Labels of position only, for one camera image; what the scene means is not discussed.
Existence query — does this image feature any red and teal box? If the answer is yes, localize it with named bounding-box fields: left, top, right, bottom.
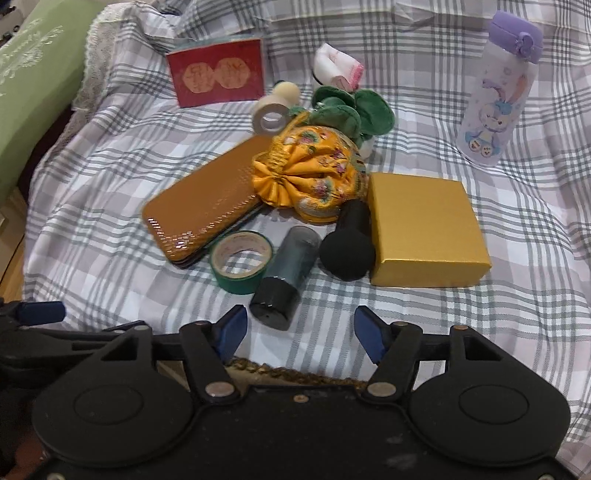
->
left=166, top=36, right=266, bottom=108

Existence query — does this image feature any woven basket with fabric liner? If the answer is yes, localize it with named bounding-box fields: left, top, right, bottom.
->
left=156, top=354, right=371, bottom=393

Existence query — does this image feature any purple lid cartoon bottle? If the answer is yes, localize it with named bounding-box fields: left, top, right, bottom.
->
left=457, top=11, right=544, bottom=167

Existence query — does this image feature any yellow cardboard box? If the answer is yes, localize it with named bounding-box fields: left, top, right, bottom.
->
left=368, top=173, right=492, bottom=288

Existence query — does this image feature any yellow floral drawstring pouch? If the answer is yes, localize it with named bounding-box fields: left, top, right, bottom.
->
left=252, top=111, right=369, bottom=224

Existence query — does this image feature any white lace cloth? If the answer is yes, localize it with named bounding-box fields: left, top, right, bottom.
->
left=72, top=1, right=136, bottom=123

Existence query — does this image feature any dark cylinder bottle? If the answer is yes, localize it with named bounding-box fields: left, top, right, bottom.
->
left=249, top=226, right=322, bottom=331

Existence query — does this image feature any grey plaid cloth cover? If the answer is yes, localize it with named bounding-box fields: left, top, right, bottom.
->
left=24, top=1, right=590, bottom=476

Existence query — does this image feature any cream sponge with teal handle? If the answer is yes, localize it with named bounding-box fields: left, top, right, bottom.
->
left=271, top=80, right=301, bottom=107

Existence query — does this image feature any beige tape roll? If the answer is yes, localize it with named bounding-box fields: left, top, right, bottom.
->
left=252, top=94, right=290, bottom=136

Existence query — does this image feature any green tape roll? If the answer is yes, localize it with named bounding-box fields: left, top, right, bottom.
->
left=209, top=231, right=273, bottom=295

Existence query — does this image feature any green embroidered pillow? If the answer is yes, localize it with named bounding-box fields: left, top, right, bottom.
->
left=1, top=1, right=105, bottom=200

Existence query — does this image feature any green plush toy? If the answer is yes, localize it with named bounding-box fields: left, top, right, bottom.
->
left=288, top=86, right=394, bottom=147

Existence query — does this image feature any black round makeup sponge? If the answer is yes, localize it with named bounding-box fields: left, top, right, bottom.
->
left=320, top=199, right=376, bottom=281

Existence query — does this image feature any brown leather wallet case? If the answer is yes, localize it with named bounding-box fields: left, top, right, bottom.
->
left=142, top=135, right=271, bottom=268

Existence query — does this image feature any white pink folded cloth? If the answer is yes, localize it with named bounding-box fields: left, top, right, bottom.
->
left=312, top=43, right=365, bottom=92

